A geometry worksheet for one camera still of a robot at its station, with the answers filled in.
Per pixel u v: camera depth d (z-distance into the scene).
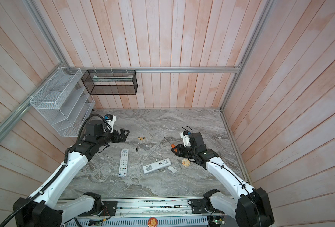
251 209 0.39
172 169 0.88
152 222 0.70
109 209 0.73
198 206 0.73
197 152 0.62
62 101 0.73
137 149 0.95
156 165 0.87
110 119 0.68
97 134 0.60
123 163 0.88
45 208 0.37
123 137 0.70
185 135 0.75
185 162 0.90
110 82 1.04
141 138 1.01
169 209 0.75
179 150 0.76
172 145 0.81
